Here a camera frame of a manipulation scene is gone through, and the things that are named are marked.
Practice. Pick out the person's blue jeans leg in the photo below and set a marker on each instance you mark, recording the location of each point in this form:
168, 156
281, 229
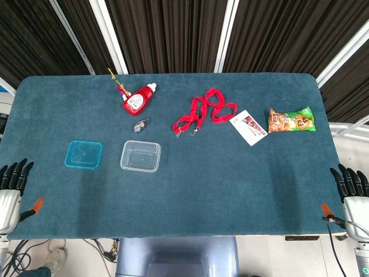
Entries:
37, 272

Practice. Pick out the colourful feather shuttlecock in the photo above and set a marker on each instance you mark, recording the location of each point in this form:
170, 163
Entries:
120, 86

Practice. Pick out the white frame post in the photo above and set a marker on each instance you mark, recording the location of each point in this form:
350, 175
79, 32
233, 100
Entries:
110, 37
343, 57
226, 36
72, 37

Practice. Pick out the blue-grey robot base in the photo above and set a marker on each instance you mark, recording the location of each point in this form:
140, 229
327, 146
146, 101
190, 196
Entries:
178, 259

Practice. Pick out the clear plastic container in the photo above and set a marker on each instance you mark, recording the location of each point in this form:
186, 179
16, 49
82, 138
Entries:
140, 156

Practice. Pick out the dark teardrop correction tape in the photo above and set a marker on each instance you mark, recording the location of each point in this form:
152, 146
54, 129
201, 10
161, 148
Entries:
141, 125

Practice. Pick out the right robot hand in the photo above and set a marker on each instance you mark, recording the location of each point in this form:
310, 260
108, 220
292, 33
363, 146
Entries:
357, 213

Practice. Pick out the white card with red print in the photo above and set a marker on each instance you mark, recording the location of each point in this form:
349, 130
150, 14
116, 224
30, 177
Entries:
248, 128

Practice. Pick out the blue velvet table cloth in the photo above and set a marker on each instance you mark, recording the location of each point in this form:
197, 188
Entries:
201, 187

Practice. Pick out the white sneaker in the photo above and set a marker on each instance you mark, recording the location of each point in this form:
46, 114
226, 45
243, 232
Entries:
57, 259

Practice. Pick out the black device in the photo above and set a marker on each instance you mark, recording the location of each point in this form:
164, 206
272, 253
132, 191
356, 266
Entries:
2, 121

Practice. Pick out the green orange snack bag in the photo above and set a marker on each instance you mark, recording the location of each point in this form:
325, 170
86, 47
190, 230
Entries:
291, 121

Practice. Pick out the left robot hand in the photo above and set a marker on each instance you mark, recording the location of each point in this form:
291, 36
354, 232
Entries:
10, 207

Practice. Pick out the blue translucent lid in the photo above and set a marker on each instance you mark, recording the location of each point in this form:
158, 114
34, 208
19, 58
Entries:
83, 155

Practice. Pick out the red bottle with white cap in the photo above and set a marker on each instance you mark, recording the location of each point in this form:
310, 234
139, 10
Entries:
137, 101

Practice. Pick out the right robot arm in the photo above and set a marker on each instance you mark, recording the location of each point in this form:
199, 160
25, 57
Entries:
362, 259

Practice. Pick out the dark brown pleated curtain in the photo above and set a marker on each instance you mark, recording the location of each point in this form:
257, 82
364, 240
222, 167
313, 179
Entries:
173, 29

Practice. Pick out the white metal rack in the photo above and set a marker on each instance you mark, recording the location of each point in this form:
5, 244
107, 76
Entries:
340, 126

